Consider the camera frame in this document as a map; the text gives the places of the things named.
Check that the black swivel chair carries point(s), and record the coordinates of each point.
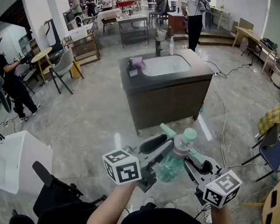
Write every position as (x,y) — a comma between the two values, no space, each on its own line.
(56,209)

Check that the brown wooden cabinet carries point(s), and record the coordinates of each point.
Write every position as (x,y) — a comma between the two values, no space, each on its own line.
(176,23)

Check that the white oval board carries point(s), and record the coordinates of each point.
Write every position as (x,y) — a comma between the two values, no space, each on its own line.
(207,21)

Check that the person's left forearm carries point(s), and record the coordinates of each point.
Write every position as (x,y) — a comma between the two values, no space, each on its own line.
(107,209)

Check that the table with white cloth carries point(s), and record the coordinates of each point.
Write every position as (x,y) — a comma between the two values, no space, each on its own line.
(108,14)

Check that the small black white dispenser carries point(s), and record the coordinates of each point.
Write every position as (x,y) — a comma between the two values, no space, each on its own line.
(132,70)

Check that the person's left white shoe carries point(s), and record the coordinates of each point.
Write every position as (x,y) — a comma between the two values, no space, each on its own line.
(149,201)

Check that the white power strip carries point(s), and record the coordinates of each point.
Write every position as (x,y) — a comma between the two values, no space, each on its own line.
(217,73)

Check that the person's white shoe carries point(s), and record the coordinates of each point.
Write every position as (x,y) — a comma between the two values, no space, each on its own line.
(149,201)
(169,205)

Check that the dark grey chair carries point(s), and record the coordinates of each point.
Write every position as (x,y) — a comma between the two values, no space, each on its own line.
(161,8)

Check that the white pump bottle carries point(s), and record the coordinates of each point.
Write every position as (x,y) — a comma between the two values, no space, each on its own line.
(172,47)

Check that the white sink basin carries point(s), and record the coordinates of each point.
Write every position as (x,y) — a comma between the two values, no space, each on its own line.
(166,65)

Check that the white desk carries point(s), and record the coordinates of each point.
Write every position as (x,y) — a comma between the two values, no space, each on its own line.
(220,10)

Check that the teal clear spray bottle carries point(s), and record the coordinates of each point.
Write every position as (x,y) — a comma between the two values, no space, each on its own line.
(182,149)

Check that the dark oval board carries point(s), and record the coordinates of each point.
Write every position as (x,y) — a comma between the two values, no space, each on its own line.
(5,99)

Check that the black sink table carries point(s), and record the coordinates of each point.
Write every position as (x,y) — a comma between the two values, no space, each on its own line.
(166,81)

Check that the wooden step platform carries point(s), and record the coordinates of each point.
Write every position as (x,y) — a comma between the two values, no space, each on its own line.
(216,40)

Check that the grey chair black legs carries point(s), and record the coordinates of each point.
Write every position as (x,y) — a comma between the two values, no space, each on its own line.
(65,62)

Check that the purple cloth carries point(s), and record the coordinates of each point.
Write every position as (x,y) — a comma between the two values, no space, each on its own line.
(139,62)

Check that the white panel black edge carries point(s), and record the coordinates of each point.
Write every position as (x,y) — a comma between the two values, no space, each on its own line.
(50,36)

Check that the white plastic basket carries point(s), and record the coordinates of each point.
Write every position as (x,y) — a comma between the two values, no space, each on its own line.
(74,34)

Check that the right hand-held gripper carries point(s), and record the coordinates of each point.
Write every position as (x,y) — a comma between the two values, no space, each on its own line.
(222,189)

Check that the person's right forearm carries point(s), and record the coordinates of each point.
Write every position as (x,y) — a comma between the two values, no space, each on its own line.
(222,217)

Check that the white rectangular basin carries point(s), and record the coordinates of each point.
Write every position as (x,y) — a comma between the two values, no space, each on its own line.
(3,165)

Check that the black bag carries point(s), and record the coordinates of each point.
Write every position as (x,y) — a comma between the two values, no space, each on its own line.
(269,44)

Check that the red table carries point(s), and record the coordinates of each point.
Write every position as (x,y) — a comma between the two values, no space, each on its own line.
(125,4)

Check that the white wastebasket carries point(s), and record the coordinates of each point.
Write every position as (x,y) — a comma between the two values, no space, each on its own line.
(162,34)

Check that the white tote bag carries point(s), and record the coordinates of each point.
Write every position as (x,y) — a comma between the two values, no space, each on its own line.
(78,24)

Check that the grey metal table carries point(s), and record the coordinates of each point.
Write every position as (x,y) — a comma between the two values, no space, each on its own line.
(131,18)

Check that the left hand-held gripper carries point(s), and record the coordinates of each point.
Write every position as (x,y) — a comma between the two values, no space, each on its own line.
(121,168)

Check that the yellow bin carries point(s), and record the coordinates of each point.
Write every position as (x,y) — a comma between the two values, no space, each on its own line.
(76,70)

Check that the person's black clothing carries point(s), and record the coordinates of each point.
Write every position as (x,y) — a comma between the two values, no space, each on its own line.
(159,222)

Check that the yellow plaid cloth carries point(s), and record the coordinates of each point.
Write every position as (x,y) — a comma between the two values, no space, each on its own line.
(272,119)

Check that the round pale stool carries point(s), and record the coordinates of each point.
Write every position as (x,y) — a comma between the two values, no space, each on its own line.
(278,80)

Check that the long wooden desk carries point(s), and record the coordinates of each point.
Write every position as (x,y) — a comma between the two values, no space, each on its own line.
(247,32)

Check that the dark wooden chair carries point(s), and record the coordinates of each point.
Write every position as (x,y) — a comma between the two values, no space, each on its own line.
(255,47)

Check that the cardboard panel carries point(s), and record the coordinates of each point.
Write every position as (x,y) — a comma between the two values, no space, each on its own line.
(245,24)

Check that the blue seat chair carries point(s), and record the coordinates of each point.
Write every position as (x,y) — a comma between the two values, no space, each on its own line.
(272,153)

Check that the person's right white shoe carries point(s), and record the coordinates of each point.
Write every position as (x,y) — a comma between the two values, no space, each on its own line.
(169,205)

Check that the wooden shelf unit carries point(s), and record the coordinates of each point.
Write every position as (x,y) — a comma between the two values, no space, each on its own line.
(85,47)

